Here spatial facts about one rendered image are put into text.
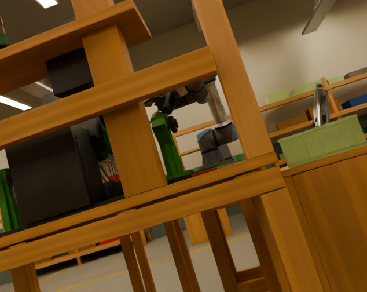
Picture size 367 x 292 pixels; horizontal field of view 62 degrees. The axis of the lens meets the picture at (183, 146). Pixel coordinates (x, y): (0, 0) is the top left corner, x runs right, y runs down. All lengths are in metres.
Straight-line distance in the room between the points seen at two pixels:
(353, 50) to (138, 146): 7.36
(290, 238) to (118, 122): 0.69
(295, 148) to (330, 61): 6.17
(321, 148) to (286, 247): 0.87
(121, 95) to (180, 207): 0.42
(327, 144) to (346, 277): 0.68
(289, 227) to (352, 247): 0.81
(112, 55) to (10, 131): 0.45
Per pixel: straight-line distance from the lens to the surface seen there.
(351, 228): 1.81
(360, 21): 8.49
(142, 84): 1.06
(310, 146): 1.82
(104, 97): 1.09
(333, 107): 6.97
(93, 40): 1.24
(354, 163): 1.78
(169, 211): 1.05
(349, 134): 1.83
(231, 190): 1.03
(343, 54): 8.05
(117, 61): 1.17
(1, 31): 1.49
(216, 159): 1.94
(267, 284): 1.95
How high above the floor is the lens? 0.85
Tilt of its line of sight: 8 degrees up
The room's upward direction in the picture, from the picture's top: 17 degrees counter-clockwise
